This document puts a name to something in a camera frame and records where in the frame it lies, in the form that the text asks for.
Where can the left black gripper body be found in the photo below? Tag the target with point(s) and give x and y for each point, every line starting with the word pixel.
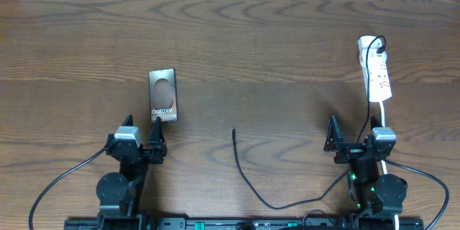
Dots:
pixel 154 158

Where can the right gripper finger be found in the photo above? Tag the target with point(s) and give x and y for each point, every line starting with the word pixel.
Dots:
pixel 375 122
pixel 335 138

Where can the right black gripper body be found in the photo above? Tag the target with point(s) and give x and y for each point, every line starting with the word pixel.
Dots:
pixel 350 152

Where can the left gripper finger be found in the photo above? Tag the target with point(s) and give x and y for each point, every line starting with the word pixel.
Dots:
pixel 156 138
pixel 128 122

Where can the Galaxy S25 Ultra smartphone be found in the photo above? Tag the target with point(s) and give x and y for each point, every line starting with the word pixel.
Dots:
pixel 163 95

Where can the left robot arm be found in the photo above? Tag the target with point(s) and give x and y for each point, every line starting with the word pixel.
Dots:
pixel 120 192

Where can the white power strip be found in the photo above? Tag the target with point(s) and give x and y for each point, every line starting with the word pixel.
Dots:
pixel 373 60

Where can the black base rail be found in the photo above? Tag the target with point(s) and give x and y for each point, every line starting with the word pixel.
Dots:
pixel 315 222

